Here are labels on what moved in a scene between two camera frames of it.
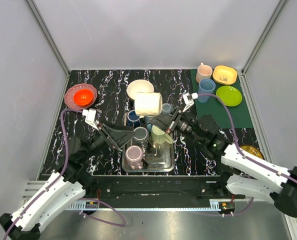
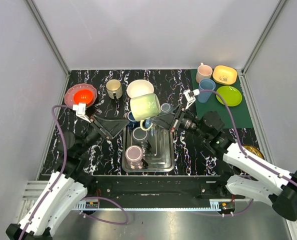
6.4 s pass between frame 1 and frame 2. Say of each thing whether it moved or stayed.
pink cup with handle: stayed
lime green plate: stayed
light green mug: moved
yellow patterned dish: stayed
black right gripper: stayed
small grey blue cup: stayed
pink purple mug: stayed
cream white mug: moved
